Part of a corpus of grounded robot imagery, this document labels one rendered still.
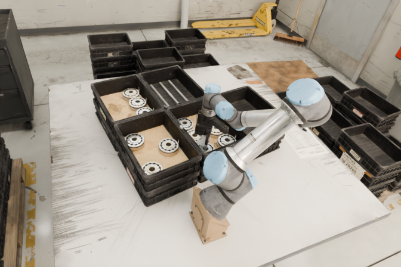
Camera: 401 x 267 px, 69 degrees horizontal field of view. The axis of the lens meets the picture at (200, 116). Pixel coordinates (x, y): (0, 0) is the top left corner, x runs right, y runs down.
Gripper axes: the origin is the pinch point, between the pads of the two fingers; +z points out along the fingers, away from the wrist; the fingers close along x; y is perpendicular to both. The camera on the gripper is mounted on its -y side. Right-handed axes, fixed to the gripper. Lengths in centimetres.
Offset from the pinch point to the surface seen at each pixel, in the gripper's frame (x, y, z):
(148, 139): 2.7, 31.1, 2.6
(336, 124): -116, -101, 33
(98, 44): -149, 140, 17
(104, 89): -25, 70, -6
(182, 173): 21.8, 7.6, 2.2
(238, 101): -50, -11, -4
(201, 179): 11.0, -1.1, 13.8
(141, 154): 14.0, 31.1, 4.0
